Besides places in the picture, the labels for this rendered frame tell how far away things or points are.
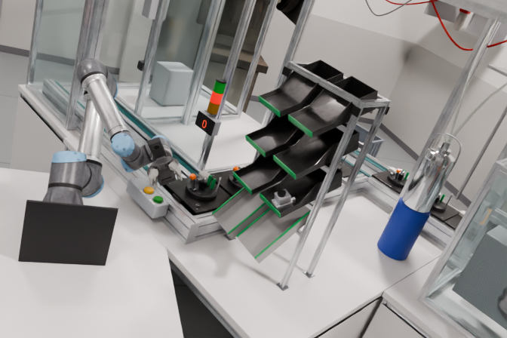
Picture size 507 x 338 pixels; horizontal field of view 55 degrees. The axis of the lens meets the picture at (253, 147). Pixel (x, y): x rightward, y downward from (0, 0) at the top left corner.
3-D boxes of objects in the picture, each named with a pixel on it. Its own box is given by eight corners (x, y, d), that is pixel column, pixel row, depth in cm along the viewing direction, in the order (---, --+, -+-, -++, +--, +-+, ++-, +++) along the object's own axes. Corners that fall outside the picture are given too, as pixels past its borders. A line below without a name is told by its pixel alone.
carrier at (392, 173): (404, 198, 279) (413, 180, 274) (370, 176, 293) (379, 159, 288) (422, 192, 296) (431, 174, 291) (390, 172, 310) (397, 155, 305)
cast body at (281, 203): (277, 213, 172) (276, 199, 168) (271, 205, 175) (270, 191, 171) (298, 205, 175) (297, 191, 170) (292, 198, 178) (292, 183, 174)
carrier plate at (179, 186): (195, 216, 198) (196, 212, 197) (161, 185, 212) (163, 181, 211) (236, 206, 216) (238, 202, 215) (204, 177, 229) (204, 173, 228)
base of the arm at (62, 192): (35, 207, 162) (40, 179, 165) (40, 217, 175) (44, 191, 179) (83, 210, 165) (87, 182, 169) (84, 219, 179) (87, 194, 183)
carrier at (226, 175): (239, 205, 217) (247, 182, 212) (206, 177, 230) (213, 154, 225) (275, 196, 234) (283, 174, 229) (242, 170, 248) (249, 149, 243)
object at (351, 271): (268, 366, 157) (271, 360, 156) (62, 142, 242) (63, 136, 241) (444, 256, 259) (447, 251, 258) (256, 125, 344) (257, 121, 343)
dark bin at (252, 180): (251, 195, 179) (250, 180, 175) (233, 176, 188) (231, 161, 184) (311, 166, 190) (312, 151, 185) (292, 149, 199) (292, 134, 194)
